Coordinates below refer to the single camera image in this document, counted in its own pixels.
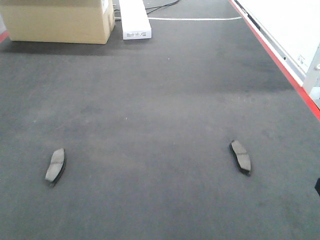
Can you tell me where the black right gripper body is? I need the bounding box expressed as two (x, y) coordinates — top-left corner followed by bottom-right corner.
(314, 178), (320, 196)

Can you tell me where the dark brake pad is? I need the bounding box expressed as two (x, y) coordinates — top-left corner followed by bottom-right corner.
(44, 148), (67, 188)
(229, 140), (252, 176)

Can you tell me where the white conveyor side machine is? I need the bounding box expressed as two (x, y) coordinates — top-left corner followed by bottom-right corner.
(230, 0), (320, 118)

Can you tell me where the long white box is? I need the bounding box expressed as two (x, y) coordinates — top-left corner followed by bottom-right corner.
(119, 0), (152, 40)

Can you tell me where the cardboard box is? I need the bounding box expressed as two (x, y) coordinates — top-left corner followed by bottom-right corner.
(0, 0), (115, 45)

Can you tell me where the black floor cable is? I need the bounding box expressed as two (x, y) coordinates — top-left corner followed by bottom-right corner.
(144, 0), (181, 15)

